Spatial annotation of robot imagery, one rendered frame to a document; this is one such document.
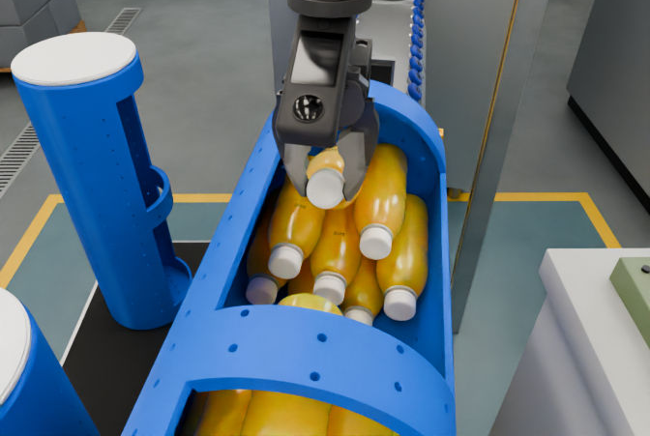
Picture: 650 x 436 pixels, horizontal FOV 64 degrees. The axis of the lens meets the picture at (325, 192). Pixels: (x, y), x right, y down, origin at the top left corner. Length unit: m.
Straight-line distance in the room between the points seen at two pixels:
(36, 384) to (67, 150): 0.75
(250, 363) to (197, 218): 2.03
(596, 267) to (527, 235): 1.79
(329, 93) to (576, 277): 0.34
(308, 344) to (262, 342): 0.03
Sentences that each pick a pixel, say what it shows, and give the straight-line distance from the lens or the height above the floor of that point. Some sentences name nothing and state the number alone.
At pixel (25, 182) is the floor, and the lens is 2.93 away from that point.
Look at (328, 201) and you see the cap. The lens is 0.53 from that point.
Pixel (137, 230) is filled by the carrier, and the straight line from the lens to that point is 1.53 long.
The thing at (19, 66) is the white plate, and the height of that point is 1.04.
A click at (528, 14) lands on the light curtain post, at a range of 1.28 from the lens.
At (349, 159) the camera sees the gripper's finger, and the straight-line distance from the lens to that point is 0.50.
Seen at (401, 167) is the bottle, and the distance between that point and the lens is 0.74.
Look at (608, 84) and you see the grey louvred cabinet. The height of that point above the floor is 0.34.
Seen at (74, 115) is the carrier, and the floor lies 0.95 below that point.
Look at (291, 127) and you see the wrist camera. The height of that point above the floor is 1.35.
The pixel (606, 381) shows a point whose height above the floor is 1.15.
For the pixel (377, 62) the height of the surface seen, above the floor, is 1.08.
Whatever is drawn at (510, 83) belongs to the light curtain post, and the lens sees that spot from 1.34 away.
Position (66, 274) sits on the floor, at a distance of 2.34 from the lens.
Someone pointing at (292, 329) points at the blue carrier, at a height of 1.23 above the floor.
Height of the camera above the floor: 1.56
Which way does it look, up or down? 39 degrees down
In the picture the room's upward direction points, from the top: straight up
